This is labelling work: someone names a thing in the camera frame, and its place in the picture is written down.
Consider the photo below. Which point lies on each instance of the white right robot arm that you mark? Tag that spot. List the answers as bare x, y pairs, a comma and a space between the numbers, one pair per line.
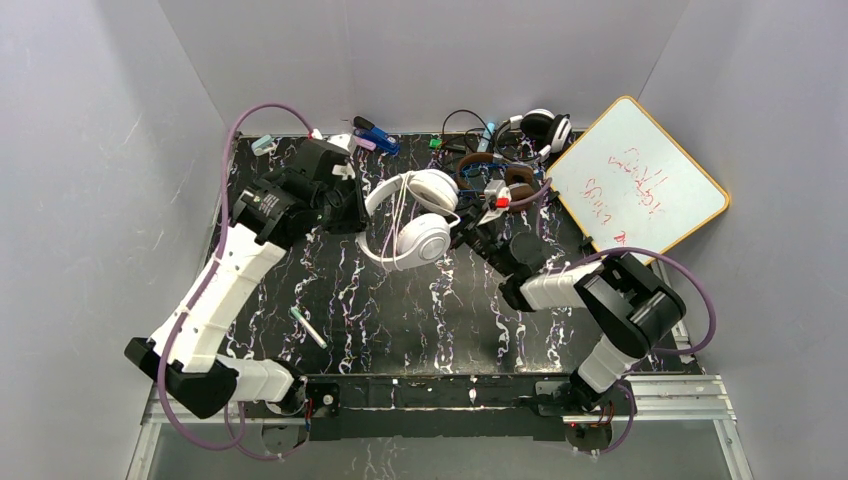
632, 306

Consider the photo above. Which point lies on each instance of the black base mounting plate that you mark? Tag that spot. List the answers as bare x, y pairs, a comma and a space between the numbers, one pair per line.
595, 433

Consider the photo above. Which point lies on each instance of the blue stapler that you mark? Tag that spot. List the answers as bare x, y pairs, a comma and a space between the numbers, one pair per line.
367, 131

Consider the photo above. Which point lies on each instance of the brown headphones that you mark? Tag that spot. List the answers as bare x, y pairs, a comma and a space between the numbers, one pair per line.
518, 177

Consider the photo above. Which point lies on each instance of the black and white headphones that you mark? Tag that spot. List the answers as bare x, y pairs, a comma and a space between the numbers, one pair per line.
552, 133

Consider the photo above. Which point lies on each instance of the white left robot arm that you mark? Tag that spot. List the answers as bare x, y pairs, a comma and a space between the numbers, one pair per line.
318, 188

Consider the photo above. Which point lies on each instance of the light blue small gadget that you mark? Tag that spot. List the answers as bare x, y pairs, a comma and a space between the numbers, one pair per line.
486, 140

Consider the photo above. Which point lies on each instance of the aluminium frame rail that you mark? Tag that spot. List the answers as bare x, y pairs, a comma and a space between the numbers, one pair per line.
657, 397

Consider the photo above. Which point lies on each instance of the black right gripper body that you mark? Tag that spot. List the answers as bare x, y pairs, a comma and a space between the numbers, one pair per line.
474, 221

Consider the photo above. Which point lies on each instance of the white headphones with white cable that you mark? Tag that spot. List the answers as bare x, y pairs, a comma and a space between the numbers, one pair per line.
426, 237

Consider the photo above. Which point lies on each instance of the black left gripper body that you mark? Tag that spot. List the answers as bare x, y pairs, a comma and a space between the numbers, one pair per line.
354, 206

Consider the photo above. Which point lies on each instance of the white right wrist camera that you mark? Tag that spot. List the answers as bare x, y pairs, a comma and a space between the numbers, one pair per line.
496, 201

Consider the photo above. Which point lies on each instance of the white marker pen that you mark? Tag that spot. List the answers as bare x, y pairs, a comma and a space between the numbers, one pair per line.
308, 328

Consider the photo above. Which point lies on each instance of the whiteboard with orange frame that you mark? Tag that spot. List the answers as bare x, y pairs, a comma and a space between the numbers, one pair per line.
627, 183

